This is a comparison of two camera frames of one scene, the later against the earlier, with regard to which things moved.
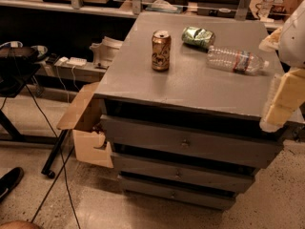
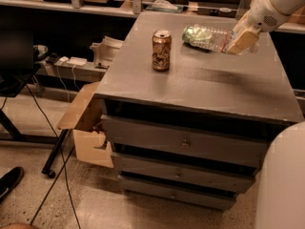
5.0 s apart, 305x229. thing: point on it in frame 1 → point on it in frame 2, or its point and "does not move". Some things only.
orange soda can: [161, 50] does not move
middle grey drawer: [224, 176] does not move
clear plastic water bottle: [234, 61] → [209, 37]
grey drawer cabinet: [192, 133] does not move
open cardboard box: [87, 117] does not move
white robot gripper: [294, 42] → [262, 17]
